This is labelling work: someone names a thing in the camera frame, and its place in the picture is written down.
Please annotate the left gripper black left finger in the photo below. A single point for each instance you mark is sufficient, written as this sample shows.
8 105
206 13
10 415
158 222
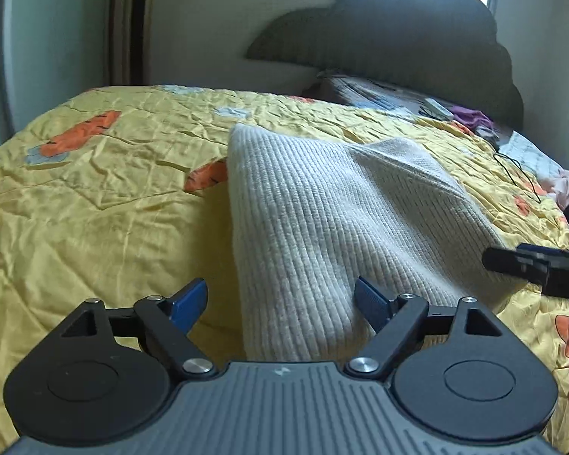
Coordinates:
166 323

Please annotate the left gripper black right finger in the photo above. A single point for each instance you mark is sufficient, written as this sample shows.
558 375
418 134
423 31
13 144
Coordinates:
396 321

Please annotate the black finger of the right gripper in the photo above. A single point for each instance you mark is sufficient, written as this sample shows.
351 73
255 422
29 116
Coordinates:
533 263

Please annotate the cream knitted sweater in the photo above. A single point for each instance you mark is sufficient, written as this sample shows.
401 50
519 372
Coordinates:
310 217

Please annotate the yellow quilt with orange patches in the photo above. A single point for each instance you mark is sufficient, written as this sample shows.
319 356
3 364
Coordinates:
93 202

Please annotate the purple garment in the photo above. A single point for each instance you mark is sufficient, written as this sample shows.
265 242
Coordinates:
472 119

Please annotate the grey patterned pillow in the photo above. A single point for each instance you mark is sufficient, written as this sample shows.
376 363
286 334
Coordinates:
338 88

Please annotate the dark green padded headboard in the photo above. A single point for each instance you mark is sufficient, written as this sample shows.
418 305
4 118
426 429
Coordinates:
447 49

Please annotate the gold tower air conditioner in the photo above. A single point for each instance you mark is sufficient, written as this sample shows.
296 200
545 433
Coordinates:
129 23

